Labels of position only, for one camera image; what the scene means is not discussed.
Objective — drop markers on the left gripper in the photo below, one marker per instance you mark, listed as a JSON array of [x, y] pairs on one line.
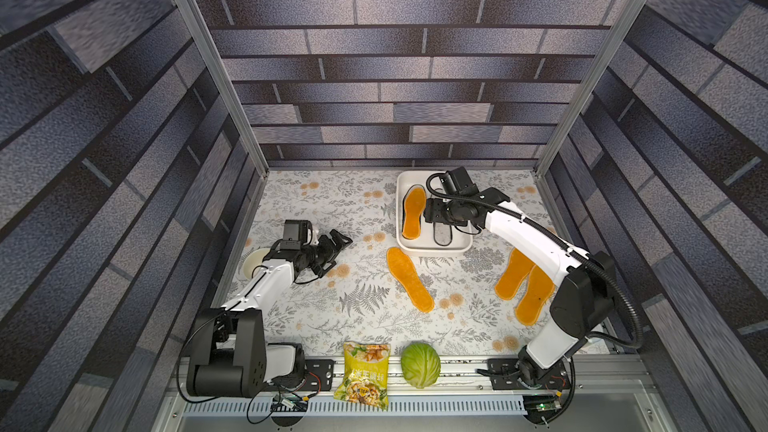
[[331, 250]]

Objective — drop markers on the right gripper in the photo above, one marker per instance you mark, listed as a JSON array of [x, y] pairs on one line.
[[437, 211]]

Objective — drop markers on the grey felt insole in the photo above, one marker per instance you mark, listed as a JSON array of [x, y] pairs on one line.
[[442, 234]]

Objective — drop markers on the orange insole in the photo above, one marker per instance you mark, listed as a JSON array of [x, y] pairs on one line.
[[518, 269], [403, 270], [540, 288], [414, 204]]

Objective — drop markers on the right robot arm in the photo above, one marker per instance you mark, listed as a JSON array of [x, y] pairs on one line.
[[586, 290]]

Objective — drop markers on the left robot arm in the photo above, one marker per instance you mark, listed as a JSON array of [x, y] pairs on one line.
[[229, 355]]

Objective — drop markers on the white plastic storage box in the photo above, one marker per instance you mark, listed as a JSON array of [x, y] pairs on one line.
[[424, 246]]

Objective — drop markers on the white bowl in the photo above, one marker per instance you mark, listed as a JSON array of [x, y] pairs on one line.
[[252, 261]]

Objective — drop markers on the floral table cloth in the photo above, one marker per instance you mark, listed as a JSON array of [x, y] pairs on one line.
[[359, 300]]

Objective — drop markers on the green yellow snack bag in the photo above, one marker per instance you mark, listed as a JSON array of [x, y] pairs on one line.
[[365, 374]]

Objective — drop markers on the green cabbage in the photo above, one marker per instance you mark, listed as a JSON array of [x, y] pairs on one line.
[[420, 365]]

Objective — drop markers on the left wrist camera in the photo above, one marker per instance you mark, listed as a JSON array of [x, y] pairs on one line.
[[310, 232]]

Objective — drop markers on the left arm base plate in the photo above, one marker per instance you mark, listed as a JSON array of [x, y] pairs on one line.
[[317, 375]]

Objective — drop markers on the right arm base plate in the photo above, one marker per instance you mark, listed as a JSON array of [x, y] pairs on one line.
[[507, 374]]

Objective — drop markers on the aluminium front rail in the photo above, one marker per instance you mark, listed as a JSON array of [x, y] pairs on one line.
[[612, 393]]

